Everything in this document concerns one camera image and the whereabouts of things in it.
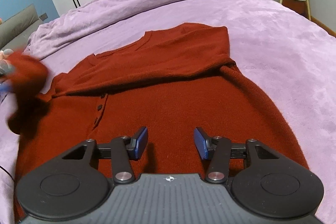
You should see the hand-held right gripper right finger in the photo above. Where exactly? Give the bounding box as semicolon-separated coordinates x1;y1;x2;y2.
193;127;280;185

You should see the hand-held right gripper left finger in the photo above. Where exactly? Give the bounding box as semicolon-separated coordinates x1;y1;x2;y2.
61;127;148;185

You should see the red knit sweater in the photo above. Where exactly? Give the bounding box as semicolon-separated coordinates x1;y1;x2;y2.
6;22;311;217

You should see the grey padded headboard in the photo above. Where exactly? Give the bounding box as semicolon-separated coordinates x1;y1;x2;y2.
0;4;40;50

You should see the purple plush bed sheet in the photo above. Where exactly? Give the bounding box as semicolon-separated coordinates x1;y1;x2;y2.
0;0;336;224

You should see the purple rolled duvet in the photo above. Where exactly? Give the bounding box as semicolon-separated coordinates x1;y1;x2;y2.
26;0;244;60

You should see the orange round stool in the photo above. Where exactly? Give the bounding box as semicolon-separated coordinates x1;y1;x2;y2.
283;0;307;16

